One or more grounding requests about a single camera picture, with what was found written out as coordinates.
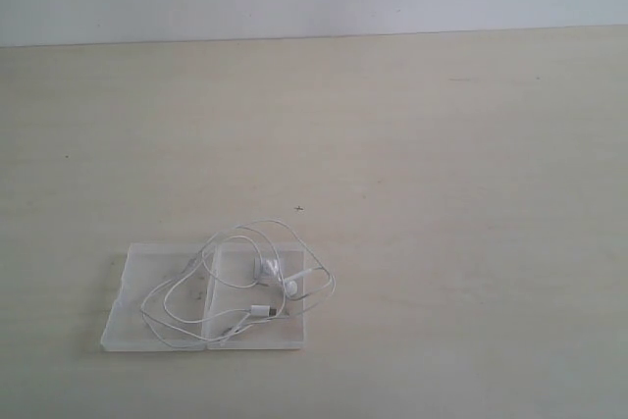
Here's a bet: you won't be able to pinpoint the white wired earphones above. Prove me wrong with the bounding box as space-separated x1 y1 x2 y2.
139 216 338 344

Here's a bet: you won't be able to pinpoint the white paper label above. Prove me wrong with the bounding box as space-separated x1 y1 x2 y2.
254 258 283 285

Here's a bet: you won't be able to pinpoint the clear plastic hinged storage box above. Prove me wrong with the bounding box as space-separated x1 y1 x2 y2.
101 242 306 352

